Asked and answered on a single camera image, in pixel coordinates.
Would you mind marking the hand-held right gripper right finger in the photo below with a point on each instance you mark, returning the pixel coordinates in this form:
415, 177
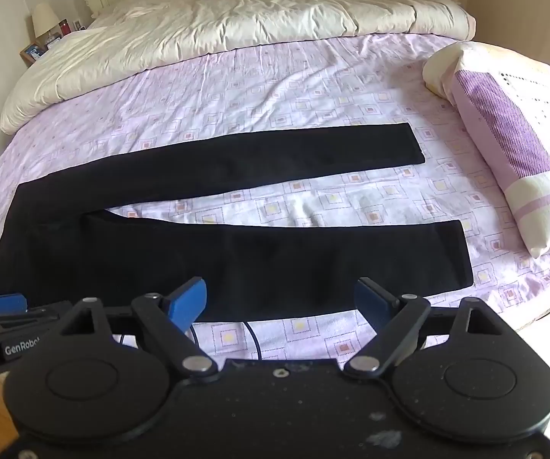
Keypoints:
369, 299

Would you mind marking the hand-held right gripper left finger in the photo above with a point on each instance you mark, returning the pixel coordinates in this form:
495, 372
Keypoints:
188, 302

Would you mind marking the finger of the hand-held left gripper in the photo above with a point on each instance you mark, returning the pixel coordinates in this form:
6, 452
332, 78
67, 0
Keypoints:
2, 304

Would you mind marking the black pants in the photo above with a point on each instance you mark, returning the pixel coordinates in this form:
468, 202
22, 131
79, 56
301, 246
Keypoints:
112, 248

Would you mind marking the purple patterned pillow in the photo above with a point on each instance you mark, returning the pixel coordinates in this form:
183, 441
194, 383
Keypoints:
509, 119

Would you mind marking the bed with pink patterned sheet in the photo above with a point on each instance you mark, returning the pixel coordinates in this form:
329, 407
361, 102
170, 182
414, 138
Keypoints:
303, 81

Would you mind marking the wooden nightstand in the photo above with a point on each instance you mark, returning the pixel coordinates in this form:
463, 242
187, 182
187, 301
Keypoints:
26, 60

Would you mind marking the cream duvet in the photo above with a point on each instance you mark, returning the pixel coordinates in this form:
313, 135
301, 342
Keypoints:
208, 24

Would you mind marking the small red box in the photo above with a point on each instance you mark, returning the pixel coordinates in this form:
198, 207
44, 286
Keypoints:
65, 27

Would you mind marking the white table lamp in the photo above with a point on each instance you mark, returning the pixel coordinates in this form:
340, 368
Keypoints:
44, 19

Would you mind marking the picture frame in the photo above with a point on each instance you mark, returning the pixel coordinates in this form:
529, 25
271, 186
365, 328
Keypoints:
32, 51
52, 39

